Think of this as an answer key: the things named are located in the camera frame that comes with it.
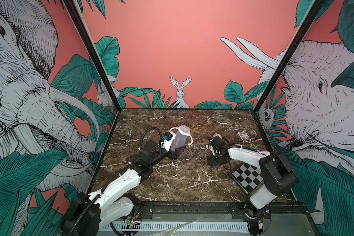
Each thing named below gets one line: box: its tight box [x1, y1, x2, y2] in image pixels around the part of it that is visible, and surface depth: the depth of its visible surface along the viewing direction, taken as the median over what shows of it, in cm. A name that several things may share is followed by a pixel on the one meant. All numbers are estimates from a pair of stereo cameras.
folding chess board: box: [229, 162, 265, 195], surface depth 85 cm
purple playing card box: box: [237, 130, 252, 143], surface depth 106 cm
